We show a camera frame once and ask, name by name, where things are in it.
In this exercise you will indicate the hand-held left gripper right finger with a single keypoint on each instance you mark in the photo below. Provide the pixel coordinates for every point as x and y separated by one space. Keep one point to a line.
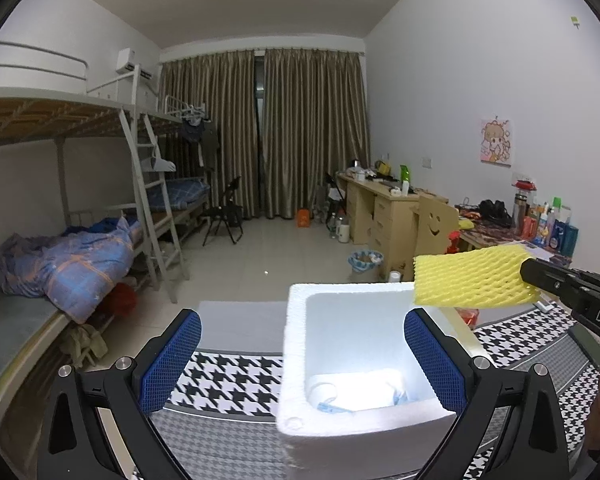
435 360

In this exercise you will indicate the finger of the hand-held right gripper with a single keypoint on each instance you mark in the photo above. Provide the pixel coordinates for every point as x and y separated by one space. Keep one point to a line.
547 275

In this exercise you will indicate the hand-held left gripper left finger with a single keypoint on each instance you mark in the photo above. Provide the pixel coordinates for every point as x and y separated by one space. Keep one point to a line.
172 360

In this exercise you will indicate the yellow foam net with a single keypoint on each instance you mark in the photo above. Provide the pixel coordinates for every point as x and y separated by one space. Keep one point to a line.
470 275

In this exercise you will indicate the white foam box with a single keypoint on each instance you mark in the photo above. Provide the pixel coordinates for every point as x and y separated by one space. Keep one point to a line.
360 330

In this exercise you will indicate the white papers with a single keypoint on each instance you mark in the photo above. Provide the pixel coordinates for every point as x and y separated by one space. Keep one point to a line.
535 251

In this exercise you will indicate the dark green phone case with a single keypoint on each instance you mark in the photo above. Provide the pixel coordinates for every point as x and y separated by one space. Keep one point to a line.
587 347

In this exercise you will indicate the cluster of toiletry bottles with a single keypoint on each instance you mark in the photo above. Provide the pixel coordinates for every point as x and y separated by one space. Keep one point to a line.
555 232

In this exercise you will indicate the red yellow snack packet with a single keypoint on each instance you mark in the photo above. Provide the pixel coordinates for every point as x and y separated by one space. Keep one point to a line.
469 316

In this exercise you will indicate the houndstooth table mat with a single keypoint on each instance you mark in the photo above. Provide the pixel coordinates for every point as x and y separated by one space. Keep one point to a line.
230 380

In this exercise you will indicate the steel thermos bottle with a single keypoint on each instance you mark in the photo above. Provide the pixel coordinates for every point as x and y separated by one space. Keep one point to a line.
519 210

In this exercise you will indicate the red cloth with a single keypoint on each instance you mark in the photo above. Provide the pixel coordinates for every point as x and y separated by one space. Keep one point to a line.
122 300

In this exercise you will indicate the black bag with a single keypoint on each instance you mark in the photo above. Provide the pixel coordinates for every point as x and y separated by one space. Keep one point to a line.
495 211

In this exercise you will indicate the olive cloth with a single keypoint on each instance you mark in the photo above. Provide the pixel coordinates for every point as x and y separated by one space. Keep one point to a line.
85 345

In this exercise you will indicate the red lidded box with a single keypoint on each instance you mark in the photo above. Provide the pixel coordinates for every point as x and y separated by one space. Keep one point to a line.
524 185

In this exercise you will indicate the yellow cloth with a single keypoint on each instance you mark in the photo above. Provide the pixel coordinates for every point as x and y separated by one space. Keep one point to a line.
465 222

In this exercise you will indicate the red stool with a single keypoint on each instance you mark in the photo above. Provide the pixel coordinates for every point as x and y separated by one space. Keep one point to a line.
454 242

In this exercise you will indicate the blue face mask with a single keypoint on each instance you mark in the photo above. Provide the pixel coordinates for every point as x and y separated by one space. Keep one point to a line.
327 406

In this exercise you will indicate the blue trash bin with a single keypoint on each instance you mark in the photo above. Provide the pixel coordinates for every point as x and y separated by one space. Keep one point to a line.
366 265

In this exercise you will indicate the wooden chair with smile cutout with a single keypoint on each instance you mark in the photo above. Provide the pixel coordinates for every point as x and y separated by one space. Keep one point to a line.
435 225

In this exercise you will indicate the blue checked blanket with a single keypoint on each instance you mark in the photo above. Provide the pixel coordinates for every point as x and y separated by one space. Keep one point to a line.
70 265

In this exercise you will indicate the white jug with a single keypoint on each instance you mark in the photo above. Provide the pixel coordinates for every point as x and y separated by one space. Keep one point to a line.
343 233

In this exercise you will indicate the black folding chair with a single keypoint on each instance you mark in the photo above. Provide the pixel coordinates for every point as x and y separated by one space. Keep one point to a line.
225 210

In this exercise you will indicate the white bed ladder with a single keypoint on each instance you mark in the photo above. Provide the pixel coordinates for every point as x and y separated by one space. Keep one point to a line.
152 200

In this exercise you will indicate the grey mattress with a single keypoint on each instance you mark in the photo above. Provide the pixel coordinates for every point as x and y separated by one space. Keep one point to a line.
10 330

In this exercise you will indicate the bunk bed with blue bedding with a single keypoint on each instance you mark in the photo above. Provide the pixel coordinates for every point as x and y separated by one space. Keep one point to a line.
180 192

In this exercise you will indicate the light wooden desk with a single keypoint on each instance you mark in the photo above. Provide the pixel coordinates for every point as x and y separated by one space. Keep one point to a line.
365 205

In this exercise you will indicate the green packet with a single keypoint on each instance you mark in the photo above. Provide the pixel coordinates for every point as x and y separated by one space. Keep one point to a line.
405 174

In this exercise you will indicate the orange box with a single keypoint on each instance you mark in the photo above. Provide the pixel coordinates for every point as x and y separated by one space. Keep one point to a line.
303 218

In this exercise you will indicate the hanging dark clothes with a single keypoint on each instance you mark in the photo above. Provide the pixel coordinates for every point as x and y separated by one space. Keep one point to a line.
202 137

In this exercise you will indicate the brown curtain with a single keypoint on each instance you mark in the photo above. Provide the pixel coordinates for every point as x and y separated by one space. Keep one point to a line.
210 135
315 135

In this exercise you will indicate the white metal bunk bed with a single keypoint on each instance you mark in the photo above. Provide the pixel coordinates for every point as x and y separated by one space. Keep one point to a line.
40 110

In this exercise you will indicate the white air conditioner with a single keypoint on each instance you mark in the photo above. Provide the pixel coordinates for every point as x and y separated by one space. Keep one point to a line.
132 62

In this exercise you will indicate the cartoon wall poster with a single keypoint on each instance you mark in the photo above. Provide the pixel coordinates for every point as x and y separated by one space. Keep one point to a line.
496 141

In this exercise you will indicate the white wall switch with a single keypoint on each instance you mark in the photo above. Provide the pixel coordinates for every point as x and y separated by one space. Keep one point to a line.
426 162

